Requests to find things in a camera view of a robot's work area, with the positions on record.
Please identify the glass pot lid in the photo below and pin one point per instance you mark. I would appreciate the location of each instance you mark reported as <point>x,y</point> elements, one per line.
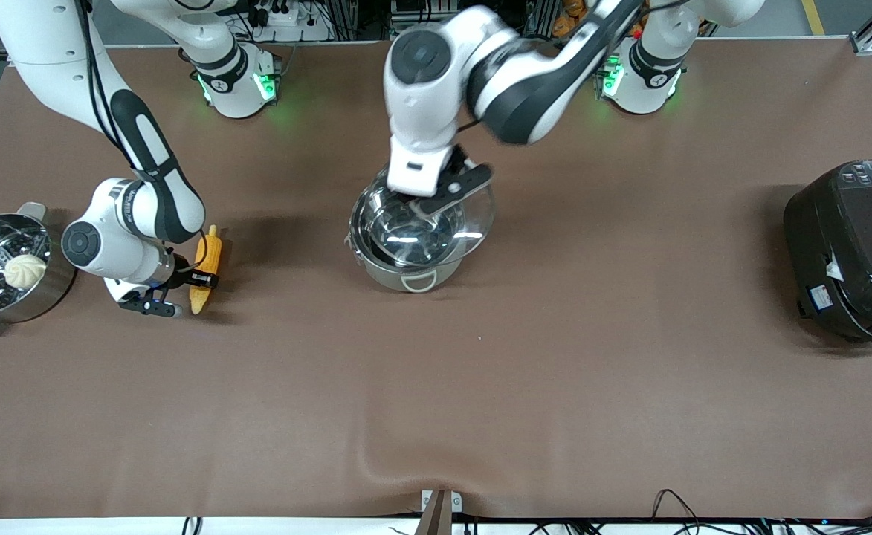
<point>473,223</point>

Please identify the brown table cloth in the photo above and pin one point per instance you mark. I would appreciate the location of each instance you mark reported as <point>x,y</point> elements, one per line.
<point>436,409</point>

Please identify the bag of orange buns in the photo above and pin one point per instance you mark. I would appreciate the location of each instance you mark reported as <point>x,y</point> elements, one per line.
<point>571,9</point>

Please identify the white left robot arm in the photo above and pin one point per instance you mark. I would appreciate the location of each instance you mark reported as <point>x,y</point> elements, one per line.
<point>436,111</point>

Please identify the steel steamer pot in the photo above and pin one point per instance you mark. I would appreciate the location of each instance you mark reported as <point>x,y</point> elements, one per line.
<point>56,290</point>

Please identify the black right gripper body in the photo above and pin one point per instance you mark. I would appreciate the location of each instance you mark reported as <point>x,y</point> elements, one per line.
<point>181,276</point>

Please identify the yellow toy corn cob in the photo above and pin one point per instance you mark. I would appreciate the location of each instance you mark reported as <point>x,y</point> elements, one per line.
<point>209,256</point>

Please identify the white steamed bun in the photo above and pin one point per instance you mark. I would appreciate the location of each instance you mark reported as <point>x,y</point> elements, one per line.
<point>25,271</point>

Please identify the steel cooking pot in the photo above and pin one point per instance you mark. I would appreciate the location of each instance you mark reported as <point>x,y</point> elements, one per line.
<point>436,279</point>

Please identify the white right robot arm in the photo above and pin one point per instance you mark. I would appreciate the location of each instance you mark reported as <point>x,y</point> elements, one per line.
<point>42,44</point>

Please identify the black rice cooker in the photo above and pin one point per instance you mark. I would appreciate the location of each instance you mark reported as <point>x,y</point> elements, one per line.
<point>852,297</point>

